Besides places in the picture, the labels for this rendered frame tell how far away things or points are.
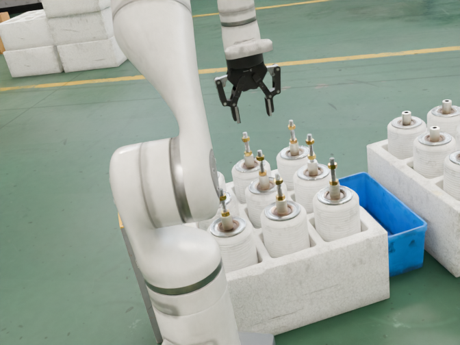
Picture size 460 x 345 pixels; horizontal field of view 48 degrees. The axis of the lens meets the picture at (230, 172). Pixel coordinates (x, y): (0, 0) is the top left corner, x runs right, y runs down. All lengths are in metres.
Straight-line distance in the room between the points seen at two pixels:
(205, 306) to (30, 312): 0.92
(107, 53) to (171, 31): 2.95
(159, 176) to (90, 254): 1.09
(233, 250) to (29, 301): 0.66
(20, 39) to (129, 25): 3.26
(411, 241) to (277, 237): 0.34
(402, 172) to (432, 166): 0.08
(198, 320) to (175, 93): 0.25
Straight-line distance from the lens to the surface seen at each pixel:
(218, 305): 0.61
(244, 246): 1.05
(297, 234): 1.07
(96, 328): 1.33
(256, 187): 1.19
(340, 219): 1.10
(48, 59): 3.75
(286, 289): 1.10
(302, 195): 1.20
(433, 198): 1.26
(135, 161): 0.52
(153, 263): 0.56
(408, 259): 1.29
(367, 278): 1.18
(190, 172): 0.51
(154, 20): 0.58
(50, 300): 1.47
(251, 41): 1.02
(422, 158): 1.32
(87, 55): 3.59
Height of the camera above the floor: 0.84
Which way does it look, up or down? 27 degrees down
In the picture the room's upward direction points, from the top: 11 degrees counter-clockwise
